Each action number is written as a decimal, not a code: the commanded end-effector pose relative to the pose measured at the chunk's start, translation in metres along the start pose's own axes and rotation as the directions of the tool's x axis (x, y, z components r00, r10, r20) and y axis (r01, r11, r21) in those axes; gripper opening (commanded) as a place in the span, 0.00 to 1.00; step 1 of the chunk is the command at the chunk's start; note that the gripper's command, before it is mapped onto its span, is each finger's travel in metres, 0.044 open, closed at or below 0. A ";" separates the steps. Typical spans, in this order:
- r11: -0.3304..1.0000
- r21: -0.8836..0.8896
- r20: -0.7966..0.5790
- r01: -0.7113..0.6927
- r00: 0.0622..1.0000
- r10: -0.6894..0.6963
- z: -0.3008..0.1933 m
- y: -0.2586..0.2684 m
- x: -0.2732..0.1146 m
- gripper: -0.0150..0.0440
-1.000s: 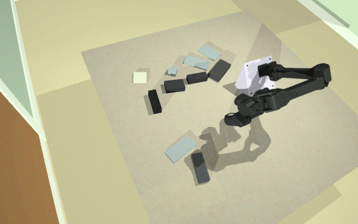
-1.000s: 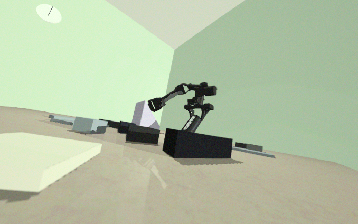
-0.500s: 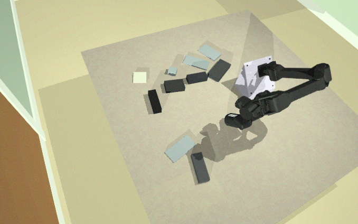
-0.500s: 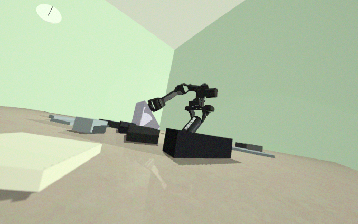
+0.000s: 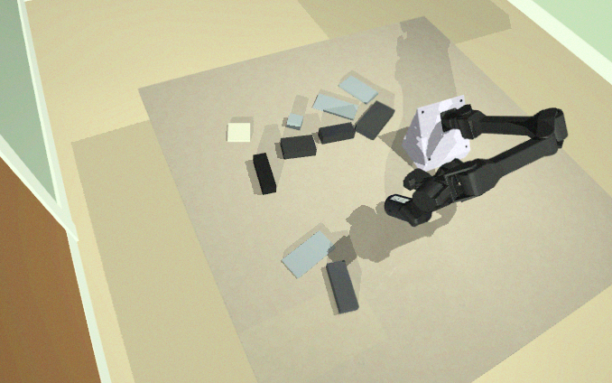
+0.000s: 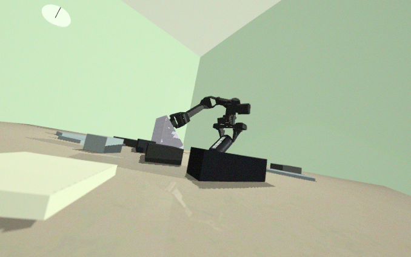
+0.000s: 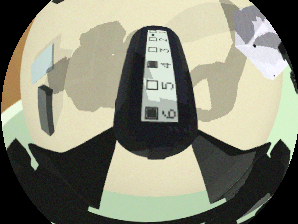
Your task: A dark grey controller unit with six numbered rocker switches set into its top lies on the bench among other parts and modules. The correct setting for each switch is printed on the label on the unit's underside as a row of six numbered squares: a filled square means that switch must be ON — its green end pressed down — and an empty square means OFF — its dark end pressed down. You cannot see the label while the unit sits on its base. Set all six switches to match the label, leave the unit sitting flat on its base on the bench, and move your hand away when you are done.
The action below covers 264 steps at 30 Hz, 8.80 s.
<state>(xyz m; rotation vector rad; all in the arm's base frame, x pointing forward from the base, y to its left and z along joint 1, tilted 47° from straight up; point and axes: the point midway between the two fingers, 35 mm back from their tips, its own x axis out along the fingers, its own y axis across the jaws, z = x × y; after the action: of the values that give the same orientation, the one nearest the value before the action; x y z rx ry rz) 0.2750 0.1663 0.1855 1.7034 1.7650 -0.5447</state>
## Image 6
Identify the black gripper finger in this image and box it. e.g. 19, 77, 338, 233
232, 128, 242, 142
216, 128, 225, 137

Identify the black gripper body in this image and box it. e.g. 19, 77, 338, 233
213, 113, 247, 130

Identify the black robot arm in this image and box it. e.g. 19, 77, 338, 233
169, 96, 250, 129

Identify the dark grey controller unit with green rocker switches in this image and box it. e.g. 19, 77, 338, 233
209, 135, 233, 153

